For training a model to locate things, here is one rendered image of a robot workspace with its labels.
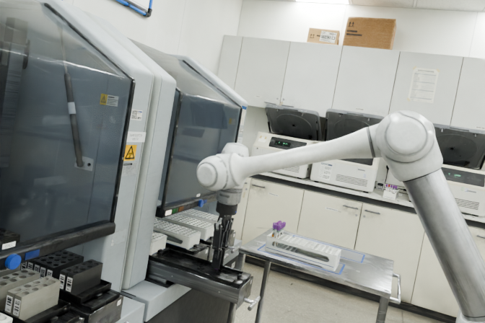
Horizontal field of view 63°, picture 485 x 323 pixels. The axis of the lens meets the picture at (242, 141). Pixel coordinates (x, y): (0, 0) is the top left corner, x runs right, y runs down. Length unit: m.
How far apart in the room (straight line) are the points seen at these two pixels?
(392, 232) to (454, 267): 2.48
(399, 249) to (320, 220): 0.68
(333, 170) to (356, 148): 2.32
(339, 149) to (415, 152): 0.31
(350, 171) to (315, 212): 0.47
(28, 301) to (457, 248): 1.02
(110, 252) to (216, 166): 0.40
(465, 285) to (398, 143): 0.39
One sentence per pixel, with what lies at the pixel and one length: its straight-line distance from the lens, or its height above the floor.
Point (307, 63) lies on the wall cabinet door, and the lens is 3.99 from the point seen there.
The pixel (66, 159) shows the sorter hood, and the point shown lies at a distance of 1.00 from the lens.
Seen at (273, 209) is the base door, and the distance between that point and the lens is 3.73.
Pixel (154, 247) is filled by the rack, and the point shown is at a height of 0.84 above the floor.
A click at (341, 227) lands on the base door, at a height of 0.57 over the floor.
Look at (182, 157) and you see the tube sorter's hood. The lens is 1.45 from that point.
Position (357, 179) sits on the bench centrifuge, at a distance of 3.58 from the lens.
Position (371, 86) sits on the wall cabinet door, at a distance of 3.88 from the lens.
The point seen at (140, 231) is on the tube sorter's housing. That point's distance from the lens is 1.36.
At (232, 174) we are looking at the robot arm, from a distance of 1.20.
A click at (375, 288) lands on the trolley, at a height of 0.82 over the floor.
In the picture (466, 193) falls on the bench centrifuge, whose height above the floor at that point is 1.07.
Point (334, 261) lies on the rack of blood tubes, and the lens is 1.66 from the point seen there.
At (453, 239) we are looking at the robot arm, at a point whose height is 1.14.
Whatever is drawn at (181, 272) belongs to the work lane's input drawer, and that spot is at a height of 0.80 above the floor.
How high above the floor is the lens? 1.34
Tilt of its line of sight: 3 degrees down
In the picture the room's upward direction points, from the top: 10 degrees clockwise
